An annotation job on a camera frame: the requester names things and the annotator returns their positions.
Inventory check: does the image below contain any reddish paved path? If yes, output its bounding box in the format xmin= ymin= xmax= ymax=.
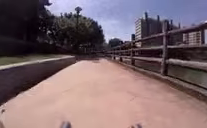
xmin=0 ymin=57 xmax=207 ymax=128

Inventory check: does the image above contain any row of trees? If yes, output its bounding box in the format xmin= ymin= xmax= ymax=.
xmin=37 ymin=0 xmax=107 ymax=54

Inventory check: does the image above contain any street lamp pole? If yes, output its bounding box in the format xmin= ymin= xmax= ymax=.
xmin=74 ymin=5 xmax=83 ymax=51

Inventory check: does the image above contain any tall grey building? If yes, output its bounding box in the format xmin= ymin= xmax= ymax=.
xmin=134 ymin=11 xmax=183 ymax=48

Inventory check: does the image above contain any wooden log railing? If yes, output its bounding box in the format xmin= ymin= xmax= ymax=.
xmin=104 ymin=20 xmax=207 ymax=76

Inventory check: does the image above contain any robot's own part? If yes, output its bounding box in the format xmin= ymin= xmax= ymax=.
xmin=130 ymin=123 xmax=144 ymax=128
xmin=59 ymin=121 xmax=73 ymax=128

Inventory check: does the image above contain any grey stone kerb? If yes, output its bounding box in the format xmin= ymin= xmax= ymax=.
xmin=105 ymin=57 xmax=207 ymax=104

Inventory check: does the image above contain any green canal water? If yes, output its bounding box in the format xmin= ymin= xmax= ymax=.
xmin=124 ymin=58 xmax=207 ymax=93

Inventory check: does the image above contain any grass strip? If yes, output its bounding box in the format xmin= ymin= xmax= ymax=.
xmin=0 ymin=53 xmax=71 ymax=69

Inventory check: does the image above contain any pale building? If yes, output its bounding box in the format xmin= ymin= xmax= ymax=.
xmin=182 ymin=30 xmax=205 ymax=46

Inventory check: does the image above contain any dark hedge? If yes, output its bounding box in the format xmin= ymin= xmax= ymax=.
xmin=0 ymin=0 xmax=45 ymax=58

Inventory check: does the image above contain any low grey concrete wall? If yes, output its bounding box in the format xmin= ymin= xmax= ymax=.
xmin=0 ymin=54 xmax=77 ymax=108

